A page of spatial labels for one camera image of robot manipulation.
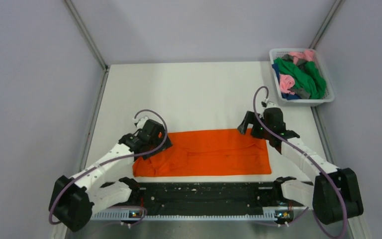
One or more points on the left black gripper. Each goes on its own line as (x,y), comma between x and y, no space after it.
(161,140)

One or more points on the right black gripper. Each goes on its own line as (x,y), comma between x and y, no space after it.
(250,118)

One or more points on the orange t-shirt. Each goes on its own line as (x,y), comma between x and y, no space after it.
(218,152)

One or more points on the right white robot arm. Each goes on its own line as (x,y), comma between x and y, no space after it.
(333,193)

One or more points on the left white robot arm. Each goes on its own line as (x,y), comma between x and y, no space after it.
(109,181)

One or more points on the blue t-shirt in basket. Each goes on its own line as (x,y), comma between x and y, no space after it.
(284,96)

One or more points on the pink t-shirt in basket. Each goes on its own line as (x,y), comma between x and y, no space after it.
(294,77)

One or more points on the grey t-shirt in basket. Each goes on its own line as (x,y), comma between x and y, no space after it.
(287,83)

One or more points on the white plastic laundry basket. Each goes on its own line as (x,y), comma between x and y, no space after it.
(329,96)

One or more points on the green t-shirt in basket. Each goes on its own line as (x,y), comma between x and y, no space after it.
(319,82)

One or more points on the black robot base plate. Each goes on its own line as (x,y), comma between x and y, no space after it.
(206,199)

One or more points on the grey slotted cable duct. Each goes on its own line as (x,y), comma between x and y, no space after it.
(269,214)

